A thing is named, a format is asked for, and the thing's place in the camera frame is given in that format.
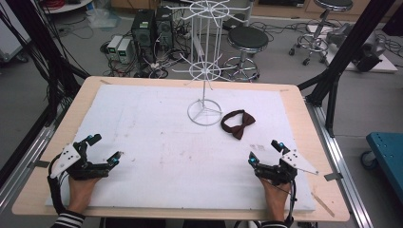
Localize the brown bow tie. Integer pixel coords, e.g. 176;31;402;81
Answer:
220;109;257;141

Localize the white foam mat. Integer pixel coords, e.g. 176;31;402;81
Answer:
45;83;318;212

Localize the white wire display rack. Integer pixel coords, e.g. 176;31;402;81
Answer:
165;0;252;127

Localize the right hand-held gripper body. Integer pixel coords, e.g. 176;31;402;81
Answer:
254;149;319;186

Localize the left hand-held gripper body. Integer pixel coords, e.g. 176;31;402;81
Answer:
49;141;111;181

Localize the black round stool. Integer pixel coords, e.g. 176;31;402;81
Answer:
221;26;270;83

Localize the thin wooden stick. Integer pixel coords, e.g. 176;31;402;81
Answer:
310;191;336;219

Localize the clear plastic bag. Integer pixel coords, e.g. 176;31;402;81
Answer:
86;7;122;30

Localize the large black computer tower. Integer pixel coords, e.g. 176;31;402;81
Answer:
130;9;157;63

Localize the chrome wheeled stool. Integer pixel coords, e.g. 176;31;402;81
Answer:
288;0;355;67

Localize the person's left hand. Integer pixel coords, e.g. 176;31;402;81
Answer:
67;175;101;215

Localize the grey tape piece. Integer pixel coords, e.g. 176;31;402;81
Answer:
323;172;344;182
27;160;51;169

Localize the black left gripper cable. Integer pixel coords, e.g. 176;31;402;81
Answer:
47;154;68;215

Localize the person's right hand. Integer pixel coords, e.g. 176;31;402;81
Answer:
259;177;291;222

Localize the small black computer tower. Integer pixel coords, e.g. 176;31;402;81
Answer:
154;7;175;53

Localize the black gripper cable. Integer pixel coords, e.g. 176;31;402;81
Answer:
284;179;297;228
47;154;68;215

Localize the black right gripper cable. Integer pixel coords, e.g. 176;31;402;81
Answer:
284;179;297;228

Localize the black frame post with cables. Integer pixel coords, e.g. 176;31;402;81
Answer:
0;0;91;127

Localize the blue wheeled cart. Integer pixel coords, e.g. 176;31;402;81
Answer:
360;131;403;204

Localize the grey power supply unit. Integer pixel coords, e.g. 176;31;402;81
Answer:
116;37;135;65
106;34;124;61

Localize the white round table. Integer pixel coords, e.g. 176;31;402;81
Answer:
40;0;93;15

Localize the aluminium rail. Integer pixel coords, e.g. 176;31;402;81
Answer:
304;99;375;228
0;104;66;208

